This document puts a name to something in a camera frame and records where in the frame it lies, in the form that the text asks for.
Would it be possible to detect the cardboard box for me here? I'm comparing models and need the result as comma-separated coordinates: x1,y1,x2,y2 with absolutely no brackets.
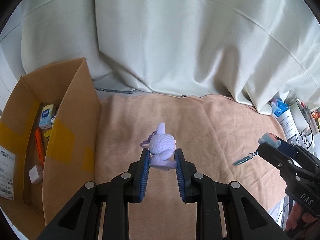
1,58,101,239

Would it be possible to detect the orange snack bar wrapper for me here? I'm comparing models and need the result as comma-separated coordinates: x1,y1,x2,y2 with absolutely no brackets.
35,127,46,166

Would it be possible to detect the Tempo tissue pack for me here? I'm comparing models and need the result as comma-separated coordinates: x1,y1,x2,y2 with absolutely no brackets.
39,104,56,129

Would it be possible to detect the right hand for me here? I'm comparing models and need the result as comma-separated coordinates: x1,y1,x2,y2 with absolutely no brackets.
285,203,318,231

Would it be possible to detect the blue white bottle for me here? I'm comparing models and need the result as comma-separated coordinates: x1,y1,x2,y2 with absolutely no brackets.
270,98,299,144

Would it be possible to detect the purple bunny keychain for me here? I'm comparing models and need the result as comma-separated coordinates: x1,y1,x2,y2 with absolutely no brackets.
140,122,177,171

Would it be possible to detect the white power adapter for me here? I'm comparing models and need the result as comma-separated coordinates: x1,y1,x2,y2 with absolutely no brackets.
28,165,43,185

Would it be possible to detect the shipping label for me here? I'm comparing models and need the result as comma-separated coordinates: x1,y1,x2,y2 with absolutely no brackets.
0,146,16,200

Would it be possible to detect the blue plush keychain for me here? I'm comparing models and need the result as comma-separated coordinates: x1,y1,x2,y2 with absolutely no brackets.
232,132,282,166

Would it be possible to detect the green snack bar wrapper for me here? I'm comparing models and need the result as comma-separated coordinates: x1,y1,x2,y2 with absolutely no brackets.
42,128,52,148

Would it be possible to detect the beige cloth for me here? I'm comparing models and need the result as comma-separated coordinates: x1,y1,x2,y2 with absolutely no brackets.
94,94,286,239

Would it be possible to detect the white curtain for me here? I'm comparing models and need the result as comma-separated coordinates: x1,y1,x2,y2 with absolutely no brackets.
21,0,319,115

